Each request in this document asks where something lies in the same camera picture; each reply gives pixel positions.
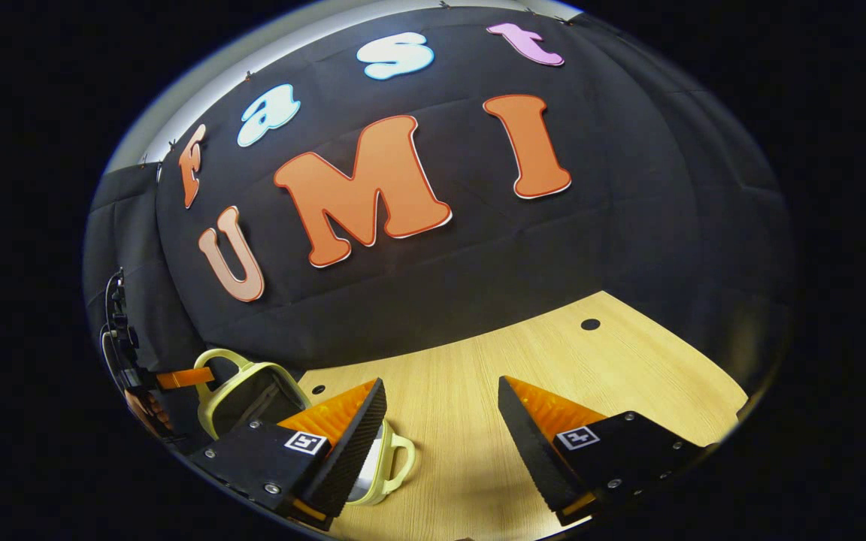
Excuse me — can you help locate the pale yellow suitcase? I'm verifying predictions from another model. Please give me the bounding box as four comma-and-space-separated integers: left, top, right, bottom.
194, 348, 417, 506

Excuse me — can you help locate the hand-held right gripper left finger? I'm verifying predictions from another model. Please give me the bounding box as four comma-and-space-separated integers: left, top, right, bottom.
189, 377, 389, 530

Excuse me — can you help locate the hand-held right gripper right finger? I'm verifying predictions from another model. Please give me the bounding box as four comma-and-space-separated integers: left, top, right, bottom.
497, 376, 704, 527

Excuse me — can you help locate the black backdrop cloth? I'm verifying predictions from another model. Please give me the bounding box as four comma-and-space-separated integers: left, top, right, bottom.
83, 4, 795, 444

